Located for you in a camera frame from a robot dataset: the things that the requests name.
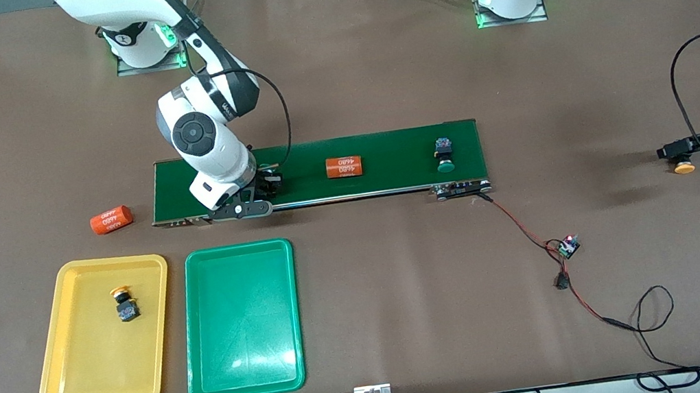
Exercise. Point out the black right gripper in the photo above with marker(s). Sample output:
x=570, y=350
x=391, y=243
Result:
x=264, y=182

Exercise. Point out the yellow plastic tray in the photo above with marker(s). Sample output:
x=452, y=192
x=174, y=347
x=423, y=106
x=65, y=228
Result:
x=97, y=359

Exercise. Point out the orange 4680 battery cylinder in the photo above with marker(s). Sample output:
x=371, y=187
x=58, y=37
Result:
x=345, y=166
x=111, y=220

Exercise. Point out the green push button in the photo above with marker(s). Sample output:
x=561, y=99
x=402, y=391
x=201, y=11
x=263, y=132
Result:
x=444, y=156

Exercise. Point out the tan tape piece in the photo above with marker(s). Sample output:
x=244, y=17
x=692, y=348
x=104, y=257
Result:
x=287, y=215

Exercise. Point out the green plastic tray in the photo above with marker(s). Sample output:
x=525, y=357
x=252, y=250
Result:
x=240, y=320

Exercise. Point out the small controller circuit board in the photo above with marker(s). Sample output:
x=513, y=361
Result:
x=568, y=247

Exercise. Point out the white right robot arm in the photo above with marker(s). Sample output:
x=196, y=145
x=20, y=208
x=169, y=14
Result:
x=211, y=148

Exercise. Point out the yellow push button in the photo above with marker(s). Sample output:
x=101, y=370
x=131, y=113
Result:
x=126, y=309
x=684, y=168

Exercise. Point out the green conveyor belt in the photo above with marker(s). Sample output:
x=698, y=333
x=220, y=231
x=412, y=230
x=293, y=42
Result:
x=393, y=159

